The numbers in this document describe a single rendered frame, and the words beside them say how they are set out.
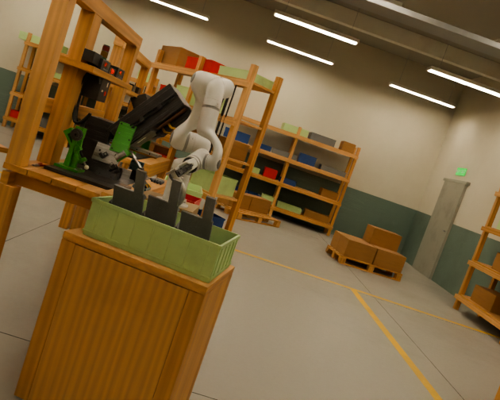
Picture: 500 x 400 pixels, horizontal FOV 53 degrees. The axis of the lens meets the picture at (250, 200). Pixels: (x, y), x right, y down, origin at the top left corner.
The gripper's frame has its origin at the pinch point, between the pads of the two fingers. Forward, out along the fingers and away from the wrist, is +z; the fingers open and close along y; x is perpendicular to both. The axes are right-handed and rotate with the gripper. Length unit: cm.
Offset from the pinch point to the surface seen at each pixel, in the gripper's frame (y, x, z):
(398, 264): -91, 357, -640
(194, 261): -1.6, 35.1, 19.6
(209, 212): 8.9, 20.7, 6.6
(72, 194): -84, -16, -30
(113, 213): -25.8, 0.9, 18.9
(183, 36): -373, -227, -956
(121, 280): -30, 27, 32
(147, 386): -38, 71, 44
